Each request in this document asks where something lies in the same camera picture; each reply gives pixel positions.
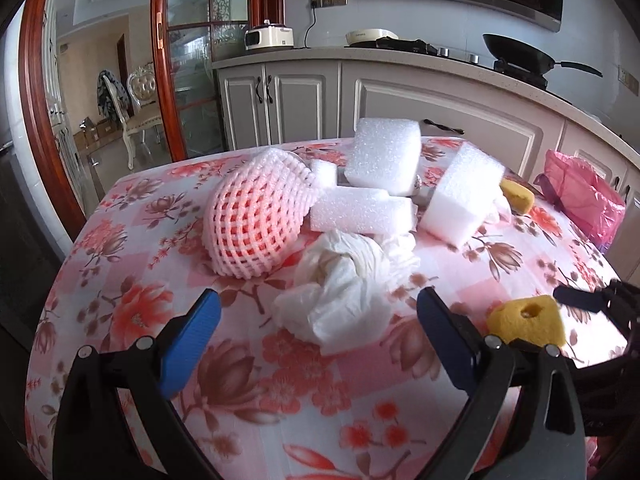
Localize small white foam block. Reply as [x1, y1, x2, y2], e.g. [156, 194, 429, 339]
[309, 159, 339, 190]

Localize black wok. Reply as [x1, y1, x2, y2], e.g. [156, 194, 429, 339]
[482, 33, 604, 79]

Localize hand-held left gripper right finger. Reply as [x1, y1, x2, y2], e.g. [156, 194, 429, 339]
[416, 286, 588, 480]

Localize floral pink tablecloth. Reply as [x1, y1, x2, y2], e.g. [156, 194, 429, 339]
[25, 135, 632, 480]

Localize black drawer handle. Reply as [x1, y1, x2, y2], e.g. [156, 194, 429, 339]
[422, 119, 464, 134]

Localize pink plastic trash bag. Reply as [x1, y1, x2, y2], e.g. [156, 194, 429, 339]
[534, 149, 627, 256]

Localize white plastic bag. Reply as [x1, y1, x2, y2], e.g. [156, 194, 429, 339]
[271, 229, 422, 357]

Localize black gas stove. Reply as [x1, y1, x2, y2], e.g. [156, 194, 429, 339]
[347, 37, 551, 87]

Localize black power cable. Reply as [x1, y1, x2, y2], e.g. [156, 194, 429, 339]
[302, 2, 319, 50]

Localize long white foam block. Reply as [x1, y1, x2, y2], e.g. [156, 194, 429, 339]
[309, 187, 419, 236]

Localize dark patterned garment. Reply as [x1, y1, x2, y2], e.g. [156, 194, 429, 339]
[97, 70, 134, 122]

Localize white ornate dining chair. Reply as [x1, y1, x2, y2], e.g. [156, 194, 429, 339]
[103, 62, 167, 171]

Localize cardboard boxes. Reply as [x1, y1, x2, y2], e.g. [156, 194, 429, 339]
[74, 116, 122, 150]

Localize white lower kitchen cabinets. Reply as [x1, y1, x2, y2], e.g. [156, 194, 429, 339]
[215, 57, 640, 211]

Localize white rice cooker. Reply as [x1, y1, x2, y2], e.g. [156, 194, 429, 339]
[245, 20, 296, 52]

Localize pink foam fruit net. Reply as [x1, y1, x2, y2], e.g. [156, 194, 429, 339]
[202, 147, 318, 279]

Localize large white foam block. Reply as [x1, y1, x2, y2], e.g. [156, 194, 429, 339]
[344, 118, 422, 197]

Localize red wooden door frame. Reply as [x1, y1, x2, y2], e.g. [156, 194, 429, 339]
[19, 0, 89, 233]

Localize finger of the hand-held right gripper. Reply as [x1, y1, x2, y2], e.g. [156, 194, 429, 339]
[553, 280, 640, 341]
[575, 360, 640, 436]

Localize thick white foam block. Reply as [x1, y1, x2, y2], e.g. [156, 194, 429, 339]
[419, 141, 504, 249]

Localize crumpled white tissue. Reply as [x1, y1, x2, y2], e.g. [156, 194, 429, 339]
[486, 192, 513, 227]

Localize yellow sponge piece with hole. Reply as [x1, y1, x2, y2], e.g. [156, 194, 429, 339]
[486, 294, 569, 349]

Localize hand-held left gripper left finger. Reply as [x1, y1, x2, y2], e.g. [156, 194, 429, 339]
[51, 287, 223, 480]

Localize wooden framed glass sliding door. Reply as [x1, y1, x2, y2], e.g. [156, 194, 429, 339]
[150, 0, 252, 163]

